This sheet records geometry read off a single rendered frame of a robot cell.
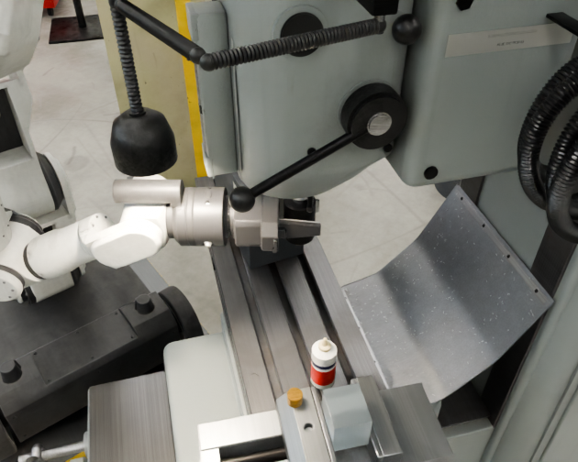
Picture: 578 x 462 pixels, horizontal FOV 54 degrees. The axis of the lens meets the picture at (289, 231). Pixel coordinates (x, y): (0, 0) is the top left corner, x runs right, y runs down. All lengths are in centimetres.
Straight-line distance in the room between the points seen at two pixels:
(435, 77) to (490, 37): 7
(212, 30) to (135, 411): 81
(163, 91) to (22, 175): 140
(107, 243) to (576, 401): 85
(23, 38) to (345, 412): 65
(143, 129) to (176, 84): 198
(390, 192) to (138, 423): 206
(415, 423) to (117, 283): 108
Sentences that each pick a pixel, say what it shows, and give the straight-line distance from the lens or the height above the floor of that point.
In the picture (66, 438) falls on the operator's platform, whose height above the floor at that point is 40.
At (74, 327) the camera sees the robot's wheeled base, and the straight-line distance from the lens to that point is 166.
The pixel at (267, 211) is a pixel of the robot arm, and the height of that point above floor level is 126.
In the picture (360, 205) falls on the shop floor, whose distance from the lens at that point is 287.
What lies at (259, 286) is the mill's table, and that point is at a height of 95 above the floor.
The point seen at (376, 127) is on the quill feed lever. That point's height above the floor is 145.
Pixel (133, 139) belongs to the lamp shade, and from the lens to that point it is 64.
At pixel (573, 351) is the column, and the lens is 106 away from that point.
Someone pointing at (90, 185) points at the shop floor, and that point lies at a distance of 316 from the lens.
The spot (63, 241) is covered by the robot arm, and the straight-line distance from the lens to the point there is 93.
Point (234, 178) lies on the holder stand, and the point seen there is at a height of 114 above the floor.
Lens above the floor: 177
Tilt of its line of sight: 41 degrees down
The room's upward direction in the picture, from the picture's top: straight up
